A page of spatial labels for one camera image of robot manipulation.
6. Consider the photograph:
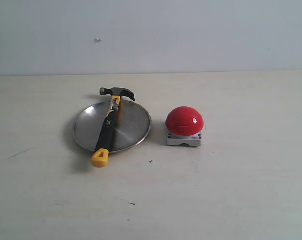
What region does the yellow black claw hammer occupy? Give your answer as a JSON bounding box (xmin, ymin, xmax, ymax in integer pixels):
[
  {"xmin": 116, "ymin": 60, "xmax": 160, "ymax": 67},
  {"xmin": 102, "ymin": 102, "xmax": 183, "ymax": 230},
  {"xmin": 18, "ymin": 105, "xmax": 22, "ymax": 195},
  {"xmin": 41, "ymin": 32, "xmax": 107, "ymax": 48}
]
[{"xmin": 91, "ymin": 87, "xmax": 135, "ymax": 168}]

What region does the red dome push button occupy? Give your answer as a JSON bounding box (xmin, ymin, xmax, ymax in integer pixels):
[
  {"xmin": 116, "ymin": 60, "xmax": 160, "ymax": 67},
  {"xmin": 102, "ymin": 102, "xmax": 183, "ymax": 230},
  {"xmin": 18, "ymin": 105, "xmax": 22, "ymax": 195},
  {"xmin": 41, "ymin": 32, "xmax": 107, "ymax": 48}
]
[{"xmin": 165, "ymin": 106, "xmax": 206, "ymax": 147}]

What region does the round steel plate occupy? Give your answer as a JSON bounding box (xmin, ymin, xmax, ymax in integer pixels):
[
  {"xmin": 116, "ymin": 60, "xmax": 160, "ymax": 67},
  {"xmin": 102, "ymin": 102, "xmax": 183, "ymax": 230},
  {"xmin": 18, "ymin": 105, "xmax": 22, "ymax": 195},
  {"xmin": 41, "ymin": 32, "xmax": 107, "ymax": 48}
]
[{"xmin": 72, "ymin": 100, "xmax": 152, "ymax": 154}]

